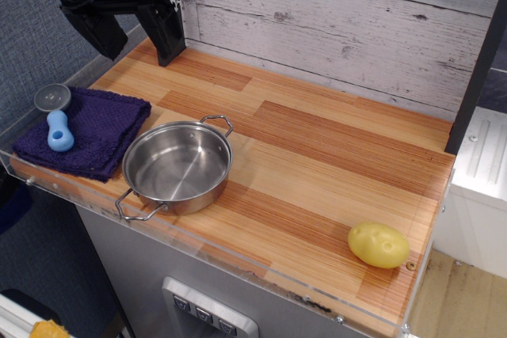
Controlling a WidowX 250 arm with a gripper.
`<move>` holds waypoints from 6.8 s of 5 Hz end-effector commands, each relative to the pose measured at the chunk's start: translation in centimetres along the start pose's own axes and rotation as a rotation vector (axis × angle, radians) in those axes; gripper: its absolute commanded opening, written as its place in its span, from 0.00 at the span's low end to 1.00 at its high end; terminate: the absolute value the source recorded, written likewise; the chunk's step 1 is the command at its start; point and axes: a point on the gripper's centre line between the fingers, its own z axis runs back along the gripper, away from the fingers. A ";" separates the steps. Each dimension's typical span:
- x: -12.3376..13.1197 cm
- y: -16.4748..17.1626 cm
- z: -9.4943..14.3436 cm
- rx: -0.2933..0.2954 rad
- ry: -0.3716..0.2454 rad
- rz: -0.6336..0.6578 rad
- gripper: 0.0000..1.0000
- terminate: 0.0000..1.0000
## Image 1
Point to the silver toy fridge cabinet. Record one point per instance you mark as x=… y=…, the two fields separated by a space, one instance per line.
x=165 y=292

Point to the yellow toy potato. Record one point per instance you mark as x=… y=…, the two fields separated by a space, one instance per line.
x=378 y=245

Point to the white aluminium side unit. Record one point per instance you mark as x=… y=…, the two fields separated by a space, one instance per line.
x=472 y=225

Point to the dark right shelf post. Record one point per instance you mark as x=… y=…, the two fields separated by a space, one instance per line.
x=478 y=78

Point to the clear acrylic edge guard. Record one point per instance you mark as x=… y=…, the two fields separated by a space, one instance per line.
x=283 y=222

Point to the purple folded cloth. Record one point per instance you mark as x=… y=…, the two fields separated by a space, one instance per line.
x=104 y=124

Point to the yellow object at corner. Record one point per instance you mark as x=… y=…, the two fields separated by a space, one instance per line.
x=48 y=329

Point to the stainless steel pot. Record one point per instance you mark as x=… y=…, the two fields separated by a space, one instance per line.
x=178 y=167

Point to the white rail bottom left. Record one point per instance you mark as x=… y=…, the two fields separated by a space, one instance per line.
x=16 y=320

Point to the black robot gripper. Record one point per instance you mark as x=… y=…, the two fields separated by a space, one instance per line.
x=160 y=19

